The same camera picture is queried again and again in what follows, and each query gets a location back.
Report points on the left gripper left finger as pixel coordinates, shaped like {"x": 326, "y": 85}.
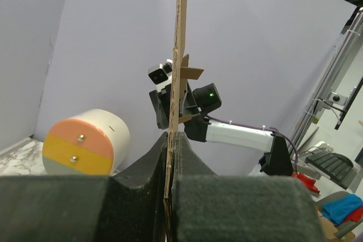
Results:
{"x": 125, "y": 207}

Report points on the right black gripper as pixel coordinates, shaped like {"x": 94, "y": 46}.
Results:
{"x": 189, "y": 113}

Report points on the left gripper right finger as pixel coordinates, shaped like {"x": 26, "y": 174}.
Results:
{"x": 209, "y": 207}

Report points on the brown cardboard box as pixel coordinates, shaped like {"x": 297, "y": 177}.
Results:
{"x": 177, "y": 57}

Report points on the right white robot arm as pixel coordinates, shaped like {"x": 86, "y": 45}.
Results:
{"x": 275, "y": 160}

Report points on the cream cylinder with coloured face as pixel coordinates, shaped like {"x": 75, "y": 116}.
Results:
{"x": 94, "y": 142}

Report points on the black keyboard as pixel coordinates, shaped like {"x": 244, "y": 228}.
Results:
{"x": 338, "y": 168}

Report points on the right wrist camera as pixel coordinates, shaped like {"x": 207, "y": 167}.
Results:
{"x": 161, "y": 74}

